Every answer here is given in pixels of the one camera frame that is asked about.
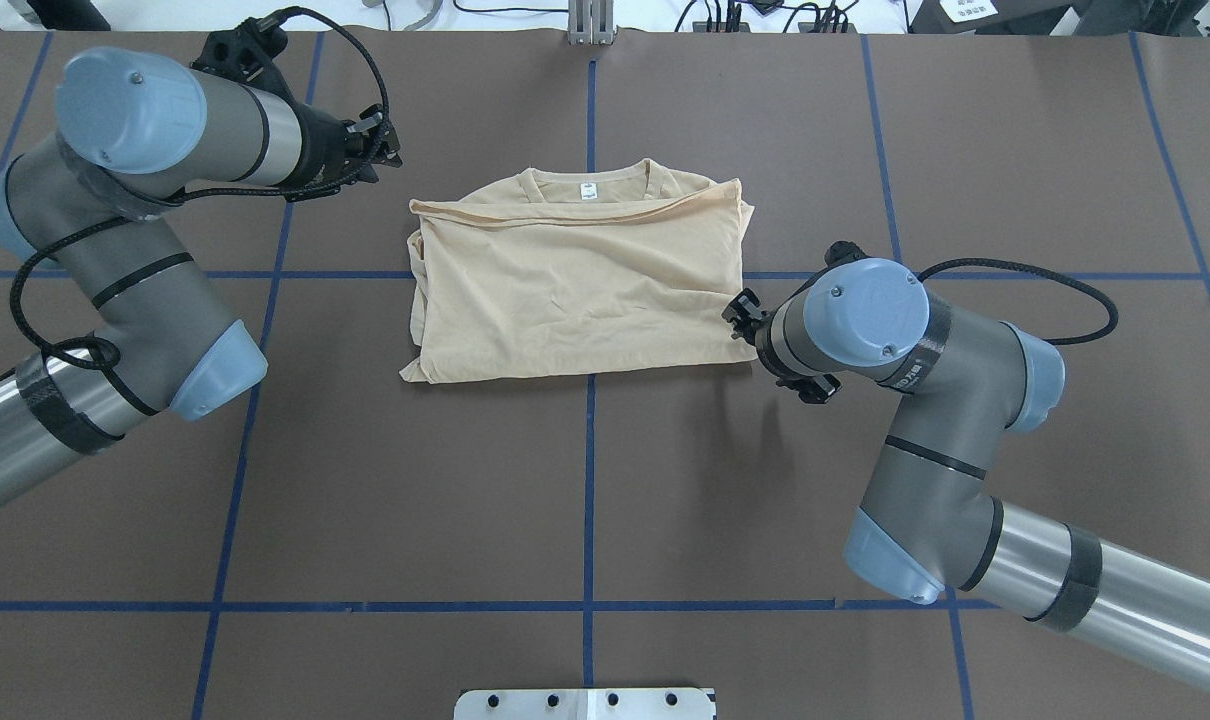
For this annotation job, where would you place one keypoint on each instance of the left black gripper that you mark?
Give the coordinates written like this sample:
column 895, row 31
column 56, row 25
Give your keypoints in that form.
column 318, row 143

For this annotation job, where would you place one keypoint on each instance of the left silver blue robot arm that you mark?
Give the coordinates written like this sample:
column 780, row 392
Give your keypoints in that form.
column 123, row 323

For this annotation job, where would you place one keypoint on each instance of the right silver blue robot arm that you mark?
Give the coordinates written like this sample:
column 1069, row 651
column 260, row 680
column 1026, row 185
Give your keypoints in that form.
column 925, row 523

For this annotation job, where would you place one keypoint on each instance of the aluminium frame post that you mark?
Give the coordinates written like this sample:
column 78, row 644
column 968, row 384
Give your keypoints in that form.
column 591, row 22

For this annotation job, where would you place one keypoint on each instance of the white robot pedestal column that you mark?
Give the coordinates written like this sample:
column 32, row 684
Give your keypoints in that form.
column 588, row 703

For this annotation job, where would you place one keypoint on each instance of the cream long-sleeve printed shirt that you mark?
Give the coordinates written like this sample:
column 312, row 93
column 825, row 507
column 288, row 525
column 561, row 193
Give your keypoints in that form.
column 544, row 274

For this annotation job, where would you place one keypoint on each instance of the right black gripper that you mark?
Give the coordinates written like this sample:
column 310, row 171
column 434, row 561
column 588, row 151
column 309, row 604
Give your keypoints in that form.
column 765, row 343

